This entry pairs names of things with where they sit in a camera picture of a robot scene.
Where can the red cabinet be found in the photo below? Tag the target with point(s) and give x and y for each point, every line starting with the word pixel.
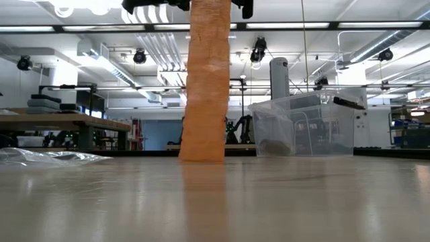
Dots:
pixel 137 134

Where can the orange elastic bandage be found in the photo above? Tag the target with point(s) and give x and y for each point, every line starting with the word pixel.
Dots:
pixel 206 101

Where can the storage shelf rack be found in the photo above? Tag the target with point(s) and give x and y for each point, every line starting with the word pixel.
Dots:
pixel 410 134

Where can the clear plastic box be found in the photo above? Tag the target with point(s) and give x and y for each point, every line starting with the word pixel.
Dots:
pixel 319 134

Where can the black aluminium rig frame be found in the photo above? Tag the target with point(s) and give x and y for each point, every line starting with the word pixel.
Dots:
pixel 33 28

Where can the clear plastic zip bag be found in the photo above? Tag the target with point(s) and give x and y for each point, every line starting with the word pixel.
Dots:
pixel 272 127

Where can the stacked grey pads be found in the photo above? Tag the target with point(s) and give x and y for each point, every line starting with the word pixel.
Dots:
pixel 43 104

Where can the wooden workbench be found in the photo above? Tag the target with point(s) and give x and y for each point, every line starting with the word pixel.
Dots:
pixel 67 121

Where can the background wooden table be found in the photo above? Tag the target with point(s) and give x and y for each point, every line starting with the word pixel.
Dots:
pixel 238 147

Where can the crumpled clear plastic bag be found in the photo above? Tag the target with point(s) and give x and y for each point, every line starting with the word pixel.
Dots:
pixel 50 158

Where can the black background robot arm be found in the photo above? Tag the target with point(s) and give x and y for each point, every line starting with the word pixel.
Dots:
pixel 242 127

